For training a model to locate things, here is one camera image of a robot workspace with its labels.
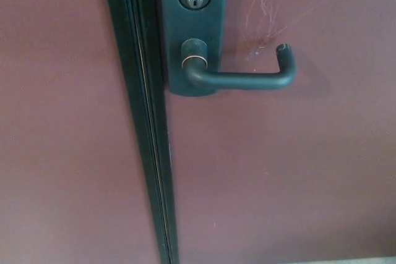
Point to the black door edge strip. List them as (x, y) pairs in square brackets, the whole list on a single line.
[(150, 140)]

